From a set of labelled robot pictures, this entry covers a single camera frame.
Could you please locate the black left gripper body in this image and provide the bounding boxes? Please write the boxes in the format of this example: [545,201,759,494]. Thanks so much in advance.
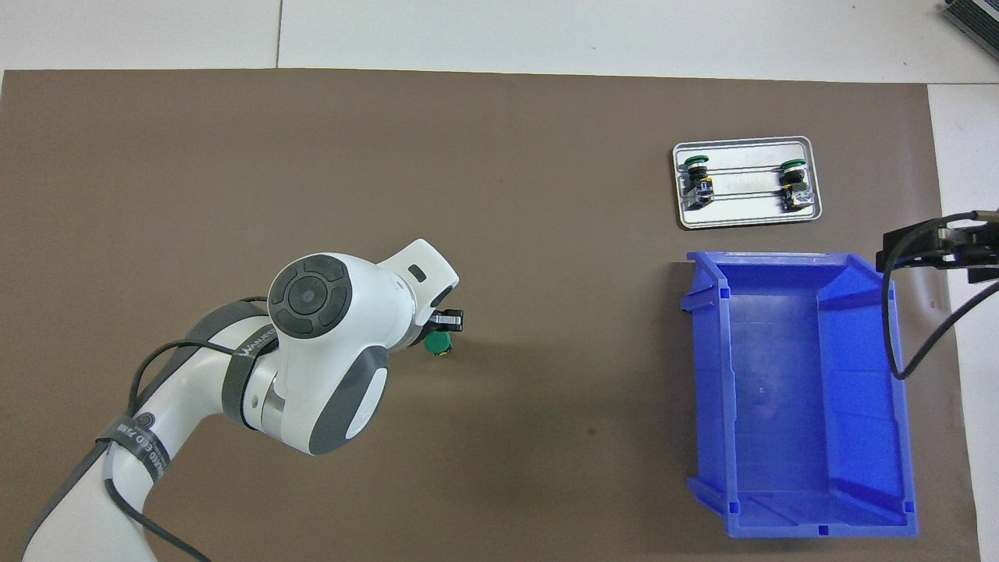
[414,285,461,336]

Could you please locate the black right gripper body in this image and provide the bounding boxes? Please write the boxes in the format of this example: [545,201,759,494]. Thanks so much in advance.
[943,222,999,269]

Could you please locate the brown table mat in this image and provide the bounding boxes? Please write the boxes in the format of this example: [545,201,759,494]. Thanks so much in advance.
[0,69,980,562]

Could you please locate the grey metal tray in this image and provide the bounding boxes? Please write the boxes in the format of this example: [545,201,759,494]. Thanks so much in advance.
[673,136,823,230]

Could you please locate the blue plastic storage bin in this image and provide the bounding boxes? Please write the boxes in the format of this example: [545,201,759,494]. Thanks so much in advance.
[681,250,919,539]

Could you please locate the dark grey ribbed device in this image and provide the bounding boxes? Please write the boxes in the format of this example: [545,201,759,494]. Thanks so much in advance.
[940,0,999,62]

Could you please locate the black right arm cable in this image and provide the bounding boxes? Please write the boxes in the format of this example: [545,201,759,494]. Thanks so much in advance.
[880,209,999,381]

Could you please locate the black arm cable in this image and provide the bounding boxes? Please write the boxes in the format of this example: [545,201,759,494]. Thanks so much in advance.
[101,295,274,562]
[880,209,999,381]

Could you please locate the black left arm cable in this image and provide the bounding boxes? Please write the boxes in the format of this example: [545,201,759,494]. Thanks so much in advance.
[101,295,274,562]

